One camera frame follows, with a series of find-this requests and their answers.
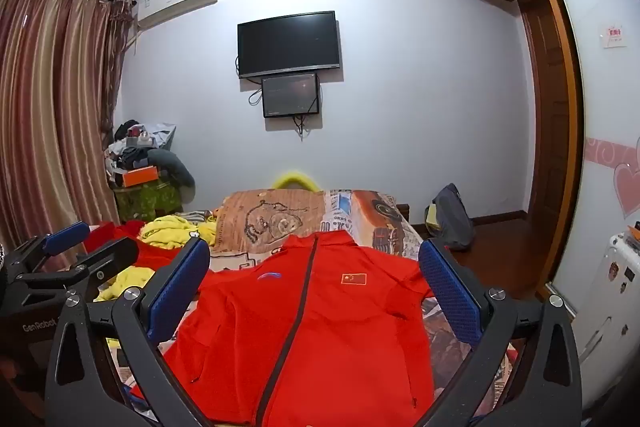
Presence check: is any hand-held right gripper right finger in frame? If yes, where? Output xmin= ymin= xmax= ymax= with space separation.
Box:
xmin=417 ymin=238 xmax=584 ymax=427

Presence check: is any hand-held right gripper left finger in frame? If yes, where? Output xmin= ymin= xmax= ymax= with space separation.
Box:
xmin=45 ymin=237 xmax=241 ymax=427

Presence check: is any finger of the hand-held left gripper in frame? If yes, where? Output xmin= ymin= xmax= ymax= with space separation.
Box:
xmin=10 ymin=221 xmax=92 ymax=275
xmin=20 ymin=237 xmax=140 ymax=303

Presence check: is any red zip jacket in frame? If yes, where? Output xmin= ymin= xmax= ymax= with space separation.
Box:
xmin=130 ymin=229 xmax=436 ymax=427

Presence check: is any red cloth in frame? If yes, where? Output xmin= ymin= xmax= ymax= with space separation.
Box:
xmin=82 ymin=221 xmax=177 ymax=274

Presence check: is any yellow printed garment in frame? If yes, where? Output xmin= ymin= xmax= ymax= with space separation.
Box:
xmin=94 ymin=215 xmax=219 ymax=304

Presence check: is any green printed cloth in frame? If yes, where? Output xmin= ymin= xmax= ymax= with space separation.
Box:
xmin=113 ymin=181 xmax=184 ymax=225

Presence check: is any grey bag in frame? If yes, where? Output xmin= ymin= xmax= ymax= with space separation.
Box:
xmin=424 ymin=182 xmax=476 ymax=253

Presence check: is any orange box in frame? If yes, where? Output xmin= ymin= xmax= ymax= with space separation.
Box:
xmin=122 ymin=165 xmax=160 ymax=188

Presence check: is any grey cushion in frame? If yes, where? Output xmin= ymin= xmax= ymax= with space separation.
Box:
xmin=144 ymin=148 xmax=196 ymax=188

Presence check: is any pile of clutter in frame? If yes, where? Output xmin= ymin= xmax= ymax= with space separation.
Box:
xmin=104 ymin=119 xmax=177 ymax=175

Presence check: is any printed blanket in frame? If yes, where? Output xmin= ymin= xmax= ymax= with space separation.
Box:
xmin=105 ymin=188 xmax=521 ymax=427

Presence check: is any striped brown curtain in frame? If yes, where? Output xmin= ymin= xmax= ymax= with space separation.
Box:
xmin=0 ymin=0 xmax=135 ymax=255

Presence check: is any white appliance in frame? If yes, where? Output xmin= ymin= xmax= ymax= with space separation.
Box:
xmin=569 ymin=222 xmax=640 ymax=414

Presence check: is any yellow hoop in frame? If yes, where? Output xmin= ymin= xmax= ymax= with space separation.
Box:
xmin=272 ymin=171 xmax=321 ymax=194

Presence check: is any wooden door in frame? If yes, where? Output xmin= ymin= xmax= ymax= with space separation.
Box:
xmin=519 ymin=0 xmax=560 ymax=220

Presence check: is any small black monitor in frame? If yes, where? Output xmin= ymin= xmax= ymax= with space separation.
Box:
xmin=261 ymin=73 xmax=321 ymax=119

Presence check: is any red and white sticker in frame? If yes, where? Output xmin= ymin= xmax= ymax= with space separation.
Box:
xmin=601 ymin=23 xmax=626 ymax=50

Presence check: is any black wall television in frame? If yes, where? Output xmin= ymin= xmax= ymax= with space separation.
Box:
xmin=236 ymin=10 xmax=343 ymax=80

